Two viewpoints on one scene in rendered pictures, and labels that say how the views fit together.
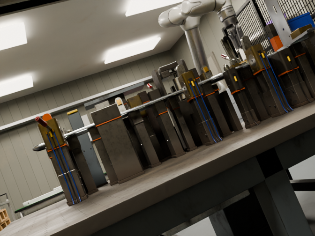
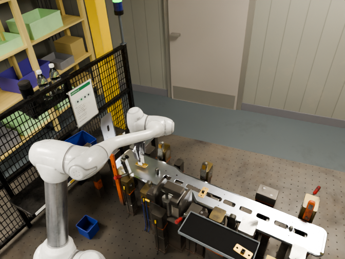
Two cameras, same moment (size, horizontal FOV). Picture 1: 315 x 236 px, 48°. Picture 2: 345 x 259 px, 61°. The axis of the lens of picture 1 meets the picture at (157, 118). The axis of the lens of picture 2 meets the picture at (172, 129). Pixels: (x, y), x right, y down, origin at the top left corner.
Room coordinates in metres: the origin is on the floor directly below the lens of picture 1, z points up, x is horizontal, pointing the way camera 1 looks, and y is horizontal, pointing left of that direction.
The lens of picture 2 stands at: (2.79, 0.56, 2.44)
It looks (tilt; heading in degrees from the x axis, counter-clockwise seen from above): 38 degrees down; 223
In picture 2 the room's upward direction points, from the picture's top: 2 degrees counter-clockwise
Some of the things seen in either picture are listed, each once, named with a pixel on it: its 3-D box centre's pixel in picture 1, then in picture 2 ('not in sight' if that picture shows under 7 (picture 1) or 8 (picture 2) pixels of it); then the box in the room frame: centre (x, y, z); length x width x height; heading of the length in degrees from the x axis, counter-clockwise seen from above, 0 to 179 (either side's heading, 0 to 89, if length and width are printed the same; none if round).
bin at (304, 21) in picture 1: (291, 35); (73, 152); (2.16, -0.95, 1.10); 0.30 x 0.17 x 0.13; 1
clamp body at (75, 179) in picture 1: (63, 162); (304, 219); (1.49, 0.44, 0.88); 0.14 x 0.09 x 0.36; 11
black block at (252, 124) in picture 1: (242, 98); (180, 174); (1.67, -0.40, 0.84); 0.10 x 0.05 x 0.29; 11
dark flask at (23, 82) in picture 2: not in sight; (28, 94); (2.23, -1.15, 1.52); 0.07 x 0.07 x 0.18
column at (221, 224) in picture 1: (225, 187); not in sight; (2.56, -0.25, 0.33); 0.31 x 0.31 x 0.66; 20
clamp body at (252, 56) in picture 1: (268, 80); (166, 163); (1.66, -0.55, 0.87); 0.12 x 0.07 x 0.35; 11
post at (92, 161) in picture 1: (87, 150); not in sight; (2.04, 0.44, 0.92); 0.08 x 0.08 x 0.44; 11
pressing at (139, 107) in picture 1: (167, 97); (206, 193); (1.79, -0.09, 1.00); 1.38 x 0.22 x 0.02; 101
